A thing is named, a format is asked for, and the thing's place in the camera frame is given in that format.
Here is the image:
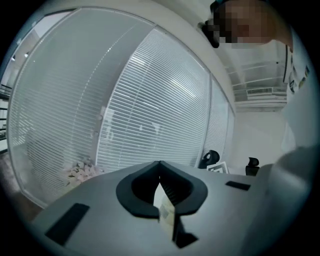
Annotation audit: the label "black office chair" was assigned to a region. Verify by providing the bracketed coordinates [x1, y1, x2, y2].
[202, 149, 221, 169]
[246, 156, 261, 176]

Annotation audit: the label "black stair railing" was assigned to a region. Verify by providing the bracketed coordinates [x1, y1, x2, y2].
[0, 83, 12, 131]

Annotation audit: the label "white window blinds panel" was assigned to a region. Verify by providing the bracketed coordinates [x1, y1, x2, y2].
[201, 74, 230, 167]
[223, 104, 236, 161]
[6, 7, 157, 208]
[96, 27, 211, 173]

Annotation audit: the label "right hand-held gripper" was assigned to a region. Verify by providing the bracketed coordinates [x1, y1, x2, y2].
[206, 161, 230, 174]

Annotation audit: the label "pink potted flowers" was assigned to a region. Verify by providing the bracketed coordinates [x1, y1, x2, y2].
[61, 159, 105, 187]

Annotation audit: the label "white ceiling air vent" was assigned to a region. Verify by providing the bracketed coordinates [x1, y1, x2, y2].
[246, 87, 273, 96]

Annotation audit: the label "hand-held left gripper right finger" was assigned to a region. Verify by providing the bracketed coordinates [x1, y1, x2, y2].
[159, 161, 263, 256]

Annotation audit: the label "black head-worn camera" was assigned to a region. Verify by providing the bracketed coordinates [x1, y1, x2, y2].
[198, 18, 221, 49]

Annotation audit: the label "white linear ceiling lamp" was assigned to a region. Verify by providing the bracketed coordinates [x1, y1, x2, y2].
[282, 43, 291, 83]

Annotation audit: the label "person's head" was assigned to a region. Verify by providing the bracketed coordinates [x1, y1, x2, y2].
[211, 0, 293, 50]

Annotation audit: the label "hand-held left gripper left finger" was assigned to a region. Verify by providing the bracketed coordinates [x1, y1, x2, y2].
[31, 161, 183, 256]

